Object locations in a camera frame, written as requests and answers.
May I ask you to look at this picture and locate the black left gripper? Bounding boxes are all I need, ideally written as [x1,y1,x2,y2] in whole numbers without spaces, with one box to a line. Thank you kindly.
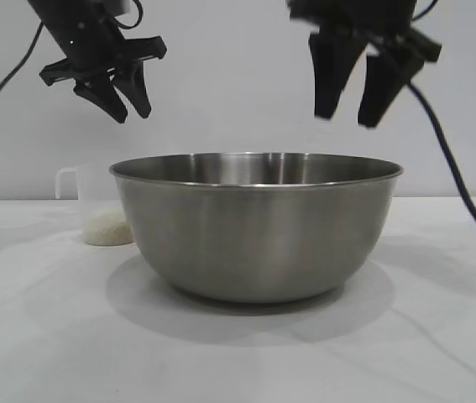
[27,0,168,124]

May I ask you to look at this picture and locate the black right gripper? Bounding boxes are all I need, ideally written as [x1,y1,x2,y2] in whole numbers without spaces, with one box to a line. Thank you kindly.
[287,0,443,128]

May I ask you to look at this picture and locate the translucent plastic measuring cup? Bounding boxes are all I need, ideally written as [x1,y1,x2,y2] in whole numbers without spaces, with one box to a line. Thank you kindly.
[55,165,134,246]

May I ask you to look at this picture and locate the white rice grains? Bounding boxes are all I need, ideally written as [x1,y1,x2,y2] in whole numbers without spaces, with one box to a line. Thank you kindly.
[84,209,133,246]

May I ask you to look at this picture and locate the stainless steel mixing bowl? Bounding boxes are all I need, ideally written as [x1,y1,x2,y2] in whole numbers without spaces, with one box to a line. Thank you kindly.
[108,151,405,304]

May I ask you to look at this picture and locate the short black camera cable loop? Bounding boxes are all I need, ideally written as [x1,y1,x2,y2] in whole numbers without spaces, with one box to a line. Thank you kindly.
[116,0,145,30]

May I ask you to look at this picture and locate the long black left arm cable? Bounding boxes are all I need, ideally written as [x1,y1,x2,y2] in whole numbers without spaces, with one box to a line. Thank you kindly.
[0,21,45,129]

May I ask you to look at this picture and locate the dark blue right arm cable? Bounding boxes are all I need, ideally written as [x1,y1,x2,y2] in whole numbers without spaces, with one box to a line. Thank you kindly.
[407,0,476,259]

